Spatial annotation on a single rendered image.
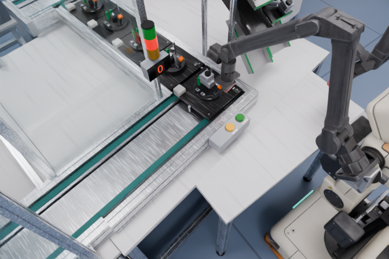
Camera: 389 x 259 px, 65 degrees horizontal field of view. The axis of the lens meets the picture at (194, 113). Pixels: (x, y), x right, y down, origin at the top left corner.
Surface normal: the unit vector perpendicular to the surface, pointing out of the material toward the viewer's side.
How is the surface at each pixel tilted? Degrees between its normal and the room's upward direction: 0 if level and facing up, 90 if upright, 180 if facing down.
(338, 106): 81
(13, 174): 0
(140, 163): 0
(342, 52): 88
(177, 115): 0
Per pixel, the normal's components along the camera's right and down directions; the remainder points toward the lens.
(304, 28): -0.73, 0.48
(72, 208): -0.04, -0.57
